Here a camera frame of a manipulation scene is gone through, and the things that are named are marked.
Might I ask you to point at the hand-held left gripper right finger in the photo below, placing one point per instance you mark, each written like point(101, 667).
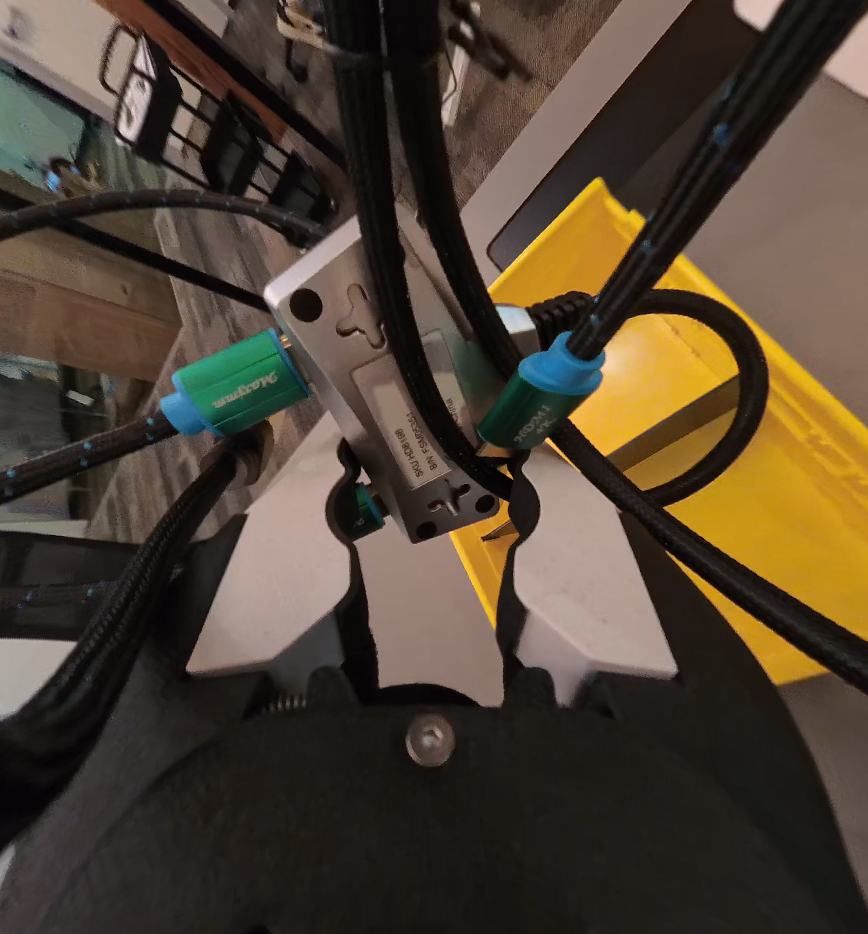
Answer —
point(587, 605)

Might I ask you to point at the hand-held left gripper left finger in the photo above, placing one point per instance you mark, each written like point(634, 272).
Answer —
point(273, 584)

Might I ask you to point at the silver hdmi switch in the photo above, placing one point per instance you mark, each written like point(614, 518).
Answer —
point(328, 365)

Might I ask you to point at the yellow plastic bin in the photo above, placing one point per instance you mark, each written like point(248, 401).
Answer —
point(806, 511)

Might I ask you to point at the black bin divider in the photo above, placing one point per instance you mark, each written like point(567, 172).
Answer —
point(682, 419)

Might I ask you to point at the black utility cart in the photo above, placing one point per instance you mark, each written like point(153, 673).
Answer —
point(222, 146)

